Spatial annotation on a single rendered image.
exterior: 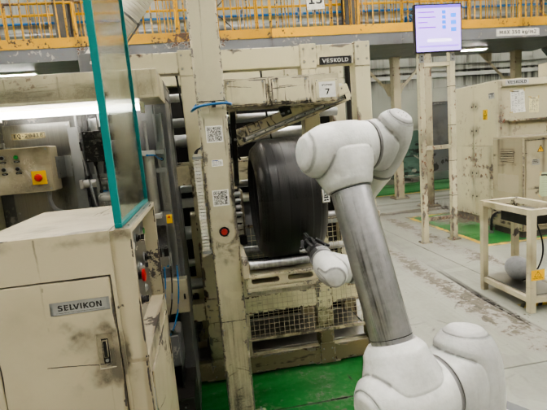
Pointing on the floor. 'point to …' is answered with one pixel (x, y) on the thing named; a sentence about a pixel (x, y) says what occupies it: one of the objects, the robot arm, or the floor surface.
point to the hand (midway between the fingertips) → (306, 237)
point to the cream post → (236, 376)
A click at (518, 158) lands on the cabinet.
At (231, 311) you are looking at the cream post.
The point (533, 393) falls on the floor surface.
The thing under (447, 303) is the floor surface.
